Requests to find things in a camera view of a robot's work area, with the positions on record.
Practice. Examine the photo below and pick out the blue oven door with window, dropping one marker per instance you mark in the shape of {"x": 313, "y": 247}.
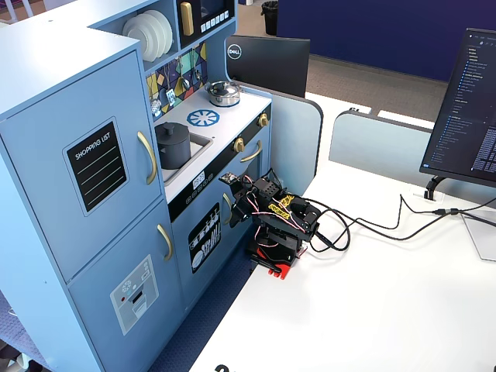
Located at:
{"x": 253, "y": 170}

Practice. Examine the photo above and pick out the small steel spoon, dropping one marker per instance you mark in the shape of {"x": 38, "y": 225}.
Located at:
{"x": 198, "y": 74}

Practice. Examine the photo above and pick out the black microwave door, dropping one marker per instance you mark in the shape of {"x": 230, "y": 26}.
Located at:
{"x": 209, "y": 9}

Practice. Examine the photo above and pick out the fridge door with ice dispenser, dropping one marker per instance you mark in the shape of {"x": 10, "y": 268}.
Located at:
{"x": 116, "y": 271}

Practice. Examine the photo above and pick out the fridge door with shopping list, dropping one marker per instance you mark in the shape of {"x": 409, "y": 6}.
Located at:
{"x": 46, "y": 174}

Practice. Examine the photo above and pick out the small wrist camera board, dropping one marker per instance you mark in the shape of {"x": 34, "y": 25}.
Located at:
{"x": 228, "y": 178}

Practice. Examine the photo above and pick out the monitor with lit screen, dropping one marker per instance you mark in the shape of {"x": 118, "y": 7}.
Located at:
{"x": 465, "y": 116}

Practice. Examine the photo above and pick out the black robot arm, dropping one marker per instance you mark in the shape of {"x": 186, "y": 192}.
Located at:
{"x": 306, "y": 217}

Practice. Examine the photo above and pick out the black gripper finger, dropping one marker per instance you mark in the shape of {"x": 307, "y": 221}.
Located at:
{"x": 247, "y": 213}
{"x": 235, "y": 216}

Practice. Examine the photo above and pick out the steel ladle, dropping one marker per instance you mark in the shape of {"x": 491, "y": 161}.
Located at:
{"x": 186, "y": 83}

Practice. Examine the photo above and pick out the shiny steel pot lid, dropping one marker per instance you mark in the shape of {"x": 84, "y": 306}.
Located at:
{"x": 221, "y": 88}

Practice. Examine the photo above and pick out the dark gray plastic pot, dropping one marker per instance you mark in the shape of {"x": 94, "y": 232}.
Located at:
{"x": 176, "y": 155}

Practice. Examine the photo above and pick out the gray toy sink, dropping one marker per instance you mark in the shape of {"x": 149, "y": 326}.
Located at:
{"x": 199, "y": 145}

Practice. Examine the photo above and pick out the white plate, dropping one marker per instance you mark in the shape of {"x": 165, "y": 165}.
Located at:
{"x": 157, "y": 31}
{"x": 135, "y": 36}
{"x": 169, "y": 29}

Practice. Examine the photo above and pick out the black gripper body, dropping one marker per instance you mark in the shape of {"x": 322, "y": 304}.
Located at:
{"x": 239, "y": 208}

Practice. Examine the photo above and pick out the black Dell monitor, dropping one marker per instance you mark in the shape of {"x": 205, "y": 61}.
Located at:
{"x": 271, "y": 66}

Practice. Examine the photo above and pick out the gray monitor base plate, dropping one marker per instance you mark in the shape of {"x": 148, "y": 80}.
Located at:
{"x": 482, "y": 240}

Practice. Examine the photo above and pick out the gold stove knob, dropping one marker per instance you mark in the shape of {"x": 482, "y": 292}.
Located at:
{"x": 238, "y": 145}
{"x": 263, "y": 119}

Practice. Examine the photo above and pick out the red arm base mount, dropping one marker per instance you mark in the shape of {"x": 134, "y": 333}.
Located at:
{"x": 281, "y": 271}

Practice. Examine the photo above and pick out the blue dishwasher door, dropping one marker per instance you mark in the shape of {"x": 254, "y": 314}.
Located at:
{"x": 182, "y": 240}

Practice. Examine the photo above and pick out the black trash bin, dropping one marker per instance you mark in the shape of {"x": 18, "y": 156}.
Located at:
{"x": 270, "y": 17}

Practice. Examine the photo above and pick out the blue toy kitchen unit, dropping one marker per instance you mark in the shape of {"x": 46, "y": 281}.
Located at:
{"x": 38, "y": 58}

